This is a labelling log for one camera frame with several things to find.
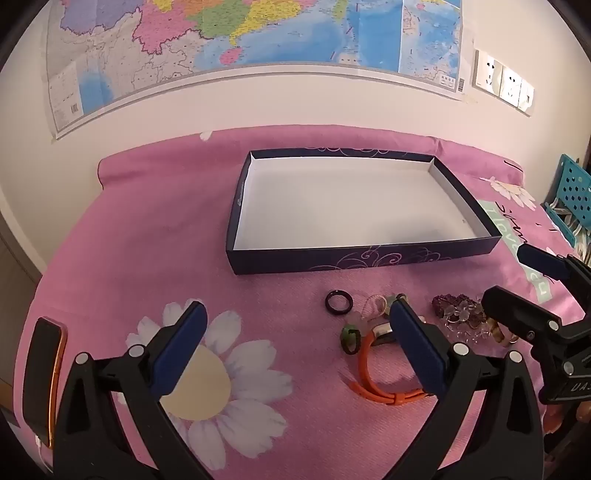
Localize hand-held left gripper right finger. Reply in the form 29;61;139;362
383;299;548;480

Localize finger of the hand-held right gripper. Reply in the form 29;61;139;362
516;244;591;319
481;286;563;345

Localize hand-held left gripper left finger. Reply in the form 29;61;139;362
54;301;213;480

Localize tortoiseshell bangle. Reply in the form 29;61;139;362
489;323;520;346

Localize clear crystal bracelet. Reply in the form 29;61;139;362
438;308;491;345

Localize orange smart watch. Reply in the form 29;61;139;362
358;320;435;407

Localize purple beaded bracelet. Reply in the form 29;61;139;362
431;295;485;324

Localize pale pink pendant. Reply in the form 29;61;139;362
353;294;393;330

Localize green jade pendant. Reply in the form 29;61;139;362
341;324;362;356

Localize black ring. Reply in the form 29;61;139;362
324;289;354;316

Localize dark blue cardboard box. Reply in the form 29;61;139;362
225;147;503;276

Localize blue perforated plastic basket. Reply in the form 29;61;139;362
542;154;591;245

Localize phone with orange case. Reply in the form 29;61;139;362
21;316;68;449

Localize grey cabinet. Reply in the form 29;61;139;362
0;217;44;416

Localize white wall socket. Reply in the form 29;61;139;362
475;48;505;95
501;66;526;104
518;78;536;114

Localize colourful wall map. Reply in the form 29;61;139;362
44;0;464;140

